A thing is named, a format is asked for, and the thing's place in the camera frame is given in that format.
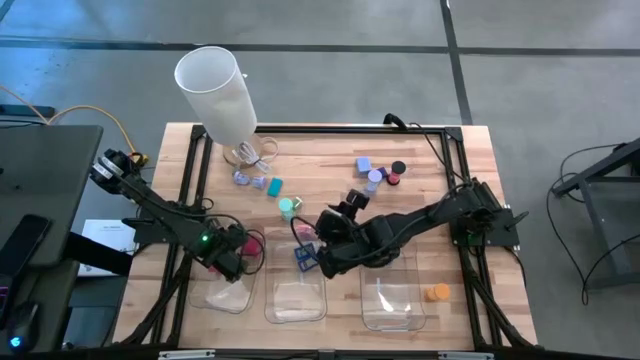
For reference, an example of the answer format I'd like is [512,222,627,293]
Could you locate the black power strip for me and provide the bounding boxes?
[0,103,56,119]

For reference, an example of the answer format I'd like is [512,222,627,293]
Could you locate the black flat bar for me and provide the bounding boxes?
[63,231,135,277]

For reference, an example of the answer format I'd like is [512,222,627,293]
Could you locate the clear plastic bin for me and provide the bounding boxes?
[358,244,427,333]
[188,234,260,315]
[263,228,329,325]

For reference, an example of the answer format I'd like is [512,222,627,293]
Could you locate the black computer mouse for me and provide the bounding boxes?
[4,299,41,354]

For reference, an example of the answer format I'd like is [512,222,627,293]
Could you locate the white paper sheet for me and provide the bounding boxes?
[77,218,139,277]

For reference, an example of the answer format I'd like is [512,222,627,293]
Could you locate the lavender capped hourglass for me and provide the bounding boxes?
[364,168,384,197]

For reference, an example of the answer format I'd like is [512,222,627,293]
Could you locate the orange hourglass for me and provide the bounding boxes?
[424,282,452,303]

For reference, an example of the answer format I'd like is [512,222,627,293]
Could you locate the white coiled cable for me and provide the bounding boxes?
[234,135,280,175]

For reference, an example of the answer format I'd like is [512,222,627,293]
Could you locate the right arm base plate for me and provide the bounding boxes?
[451,207,530,249]

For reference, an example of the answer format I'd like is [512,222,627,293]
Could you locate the teal hourglass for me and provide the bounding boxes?
[277,197,296,222]

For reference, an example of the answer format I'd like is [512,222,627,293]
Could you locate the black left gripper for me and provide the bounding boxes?
[193,223,251,284]

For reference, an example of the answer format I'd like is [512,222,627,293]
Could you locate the black desk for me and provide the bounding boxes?
[0,123,105,269]

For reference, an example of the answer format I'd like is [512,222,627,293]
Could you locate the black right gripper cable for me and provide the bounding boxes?
[289,215,324,251]

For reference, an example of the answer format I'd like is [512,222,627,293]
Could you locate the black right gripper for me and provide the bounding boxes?
[316,208,401,280]

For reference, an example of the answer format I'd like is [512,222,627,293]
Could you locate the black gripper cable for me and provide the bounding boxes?
[234,227,267,276]
[289,215,324,251]

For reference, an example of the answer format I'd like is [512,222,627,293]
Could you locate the black aluminium table frame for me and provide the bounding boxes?
[112,123,539,351]

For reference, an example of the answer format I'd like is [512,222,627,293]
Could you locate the black smartphone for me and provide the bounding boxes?
[0,213,54,279]

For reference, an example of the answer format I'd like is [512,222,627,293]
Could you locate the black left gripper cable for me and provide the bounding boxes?
[234,227,267,276]

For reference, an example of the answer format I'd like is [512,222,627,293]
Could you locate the black metal cart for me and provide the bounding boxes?
[551,137,640,291]

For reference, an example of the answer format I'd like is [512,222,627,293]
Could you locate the black plugged cable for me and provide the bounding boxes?
[382,112,469,189]

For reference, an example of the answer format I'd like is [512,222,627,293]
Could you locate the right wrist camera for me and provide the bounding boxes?
[344,188,371,214]

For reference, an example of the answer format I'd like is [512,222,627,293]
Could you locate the yellow cable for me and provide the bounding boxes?
[0,84,150,166]

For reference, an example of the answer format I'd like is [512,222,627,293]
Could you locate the black floor cable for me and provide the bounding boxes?
[545,143,640,307]

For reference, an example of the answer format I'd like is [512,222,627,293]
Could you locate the white cylinder shade lamp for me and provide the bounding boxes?
[173,45,266,169]

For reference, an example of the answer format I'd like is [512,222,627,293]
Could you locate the black capped red hourglass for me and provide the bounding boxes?
[386,159,407,187]

